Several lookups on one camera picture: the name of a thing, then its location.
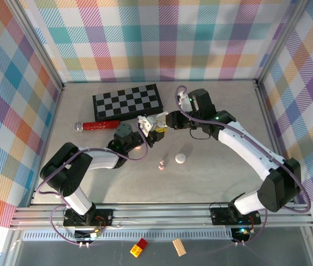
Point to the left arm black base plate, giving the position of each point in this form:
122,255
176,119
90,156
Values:
105,217

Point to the wooden block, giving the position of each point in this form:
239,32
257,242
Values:
179,247

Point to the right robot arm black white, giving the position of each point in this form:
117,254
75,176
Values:
245,147

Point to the aluminium table side rail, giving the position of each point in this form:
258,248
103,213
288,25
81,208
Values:
56,108
267,110

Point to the black grey chessboard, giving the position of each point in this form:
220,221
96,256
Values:
128,101

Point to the red toy brick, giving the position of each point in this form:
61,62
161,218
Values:
143,243

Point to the white round earbud case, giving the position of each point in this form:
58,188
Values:
180,158

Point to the small pink earbud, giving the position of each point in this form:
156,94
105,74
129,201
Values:
161,161
161,167

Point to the aluminium mounting rail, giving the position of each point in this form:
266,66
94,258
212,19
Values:
159,216

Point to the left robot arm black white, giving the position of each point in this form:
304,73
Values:
100,159

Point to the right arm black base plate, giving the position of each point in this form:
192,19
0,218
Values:
220,216

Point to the red toy microphone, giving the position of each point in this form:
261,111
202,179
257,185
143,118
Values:
98,125

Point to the aluminium frame post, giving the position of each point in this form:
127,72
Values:
280,41
38,44

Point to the yellow toy brick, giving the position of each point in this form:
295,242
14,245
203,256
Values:
135,250

